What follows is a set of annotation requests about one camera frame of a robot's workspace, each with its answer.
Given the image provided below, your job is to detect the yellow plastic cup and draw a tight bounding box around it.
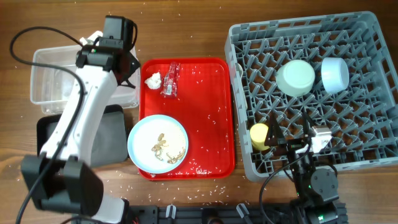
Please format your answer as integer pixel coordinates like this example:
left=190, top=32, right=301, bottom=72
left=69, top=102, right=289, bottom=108
left=249, top=123, right=270, bottom=151

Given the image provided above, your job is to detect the white tissue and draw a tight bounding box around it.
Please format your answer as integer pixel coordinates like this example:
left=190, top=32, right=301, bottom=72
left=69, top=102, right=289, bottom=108
left=144, top=72, right=162, bottom=90

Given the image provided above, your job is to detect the mint green bowl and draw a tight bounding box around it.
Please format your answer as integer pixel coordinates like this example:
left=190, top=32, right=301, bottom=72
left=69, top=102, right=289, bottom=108
left=275, top=60, right=315, bottom=97

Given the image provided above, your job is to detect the red snack wrapper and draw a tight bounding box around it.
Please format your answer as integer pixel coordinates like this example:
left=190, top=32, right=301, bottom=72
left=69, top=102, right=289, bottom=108
left=161, top=62, right=180, bottom=98

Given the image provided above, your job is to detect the small light blue saucer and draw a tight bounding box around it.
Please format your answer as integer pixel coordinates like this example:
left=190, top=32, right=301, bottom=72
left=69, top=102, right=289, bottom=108
left=321, top=57, right=349, bottom=94

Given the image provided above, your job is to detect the large light blue plate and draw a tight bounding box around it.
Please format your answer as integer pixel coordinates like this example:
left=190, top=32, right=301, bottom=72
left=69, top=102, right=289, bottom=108
left=127, top=114, right=189, bottom=174

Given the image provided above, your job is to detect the peanut shells and rice pile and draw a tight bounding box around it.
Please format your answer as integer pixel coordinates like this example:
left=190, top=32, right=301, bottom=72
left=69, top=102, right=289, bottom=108
left=151, top=133, right=187, bottom=164

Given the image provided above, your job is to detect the white plastic spoon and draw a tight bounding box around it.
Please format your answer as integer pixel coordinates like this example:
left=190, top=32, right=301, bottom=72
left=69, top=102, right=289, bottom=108
left=236, top=63, right=248, bottom=110

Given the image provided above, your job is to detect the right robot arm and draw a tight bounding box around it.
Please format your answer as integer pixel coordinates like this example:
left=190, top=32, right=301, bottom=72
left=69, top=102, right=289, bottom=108
left=259, top=112, right=339, bottom=223

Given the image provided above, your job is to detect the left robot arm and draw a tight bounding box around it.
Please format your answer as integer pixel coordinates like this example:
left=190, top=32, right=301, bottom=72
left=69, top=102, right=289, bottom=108
left=21, top=16, right=140, bottom=223

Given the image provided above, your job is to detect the grey dishwasher rack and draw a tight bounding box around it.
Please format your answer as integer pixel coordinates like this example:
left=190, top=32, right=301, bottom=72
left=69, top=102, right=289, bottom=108
left=224, top=11, right=397, bottom=182

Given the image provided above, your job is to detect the red plastic serving tray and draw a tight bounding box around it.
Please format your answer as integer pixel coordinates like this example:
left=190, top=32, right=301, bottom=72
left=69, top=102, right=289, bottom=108
left=139, top=57, right=235, bottom=180

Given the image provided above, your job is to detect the clear plastic bin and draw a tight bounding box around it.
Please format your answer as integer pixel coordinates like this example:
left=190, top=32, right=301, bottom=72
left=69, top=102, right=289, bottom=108
left=30, top=45, right=141, bottom=114

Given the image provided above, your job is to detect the black plastic tray bin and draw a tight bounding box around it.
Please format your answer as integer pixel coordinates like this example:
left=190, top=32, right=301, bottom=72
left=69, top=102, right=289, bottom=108
left=37, top=105, right=128, bottom=167

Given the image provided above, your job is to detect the right black camera cable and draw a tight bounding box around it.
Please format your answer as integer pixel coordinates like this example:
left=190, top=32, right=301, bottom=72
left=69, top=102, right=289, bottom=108
left=259, top=142, right=312, bottom=224

